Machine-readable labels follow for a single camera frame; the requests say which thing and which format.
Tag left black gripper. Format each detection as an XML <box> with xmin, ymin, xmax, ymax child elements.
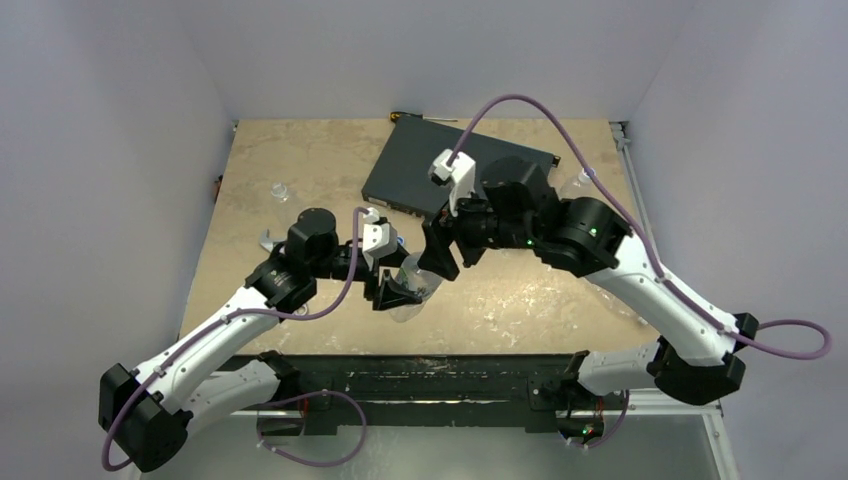
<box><xmin>310</xmin><ymin>241</ymin><xmax>421</xmax><ymax>307</ymax></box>

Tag clear plastic bottle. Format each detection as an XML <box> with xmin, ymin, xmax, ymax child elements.
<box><xmin>270</xmin><ymin>182</ymin><xmax>299</xmax><ymax>209</ymax></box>
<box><xmin>558</xmin><ymin>169</ymin><xmax>596</xmax><ymax>199</ymax></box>
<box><xmin>389</xmin><ymin>251</ymin><xmax>443</xmax><ymax>323</ymax></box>
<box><xmin>592</xmin><ymin>284</ymin><xmax>648</xmax><ymax>326</ymax></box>

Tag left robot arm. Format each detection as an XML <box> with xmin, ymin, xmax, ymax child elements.
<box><xmin>98</xmin><ymin>207</ymin><xmax>422</xmax><ymax>472</ymax></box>

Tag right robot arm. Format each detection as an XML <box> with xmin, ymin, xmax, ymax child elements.
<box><xmin>418</xmin><ymin>151</ymin><xmax>758</xmax><ymax>407</ymax></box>

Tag black flat electronics box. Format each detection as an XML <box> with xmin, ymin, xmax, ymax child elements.
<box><xmin>361</xmin><ymin>116</ymin><xmax>560</xmax><ymax>217</ymax></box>

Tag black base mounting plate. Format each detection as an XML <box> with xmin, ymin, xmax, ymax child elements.
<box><xmin>256</xmin><ymin>351</ymin><xmax>634</xmax><ymax>438</ymax></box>

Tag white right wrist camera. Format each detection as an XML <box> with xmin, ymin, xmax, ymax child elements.
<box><xmin>428</xmin><ymin>149</ymin><xmax>476</xmax><ymax>217</ymax></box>

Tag red handled adjustable wrench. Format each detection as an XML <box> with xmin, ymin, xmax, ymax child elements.
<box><xmin>259</xmin><ymin>229</ymin><xmax>280</xmax><ymax>253</ymax></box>

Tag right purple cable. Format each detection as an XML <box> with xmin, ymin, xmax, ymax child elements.
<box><xmin>447</xmin><ymin>93</ymin><xmax>832</xmax><ymax>452</ymax></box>

